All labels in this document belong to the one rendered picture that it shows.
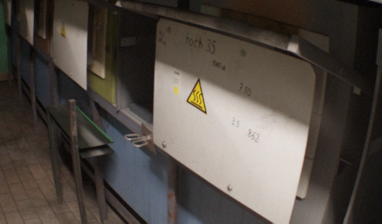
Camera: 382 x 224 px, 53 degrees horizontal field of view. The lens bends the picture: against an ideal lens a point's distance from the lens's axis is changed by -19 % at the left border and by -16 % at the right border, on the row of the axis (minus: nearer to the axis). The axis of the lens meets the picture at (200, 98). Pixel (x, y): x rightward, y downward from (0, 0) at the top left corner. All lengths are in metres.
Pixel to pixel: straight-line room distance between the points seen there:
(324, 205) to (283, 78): 0.35
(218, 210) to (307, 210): 0.51
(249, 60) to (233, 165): 0.27
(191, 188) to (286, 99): 0.81
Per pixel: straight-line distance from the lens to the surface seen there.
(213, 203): 1.57
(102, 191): 2.54
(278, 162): 0.98
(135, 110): 1.88
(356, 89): 0.94
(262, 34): 0.80
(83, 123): 2.27
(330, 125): 1.02
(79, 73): 2.02
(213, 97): 1.13
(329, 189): 1.06
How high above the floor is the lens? 1.52
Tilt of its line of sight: 18 degrees down
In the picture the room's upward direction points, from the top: 3 degrees clockwise
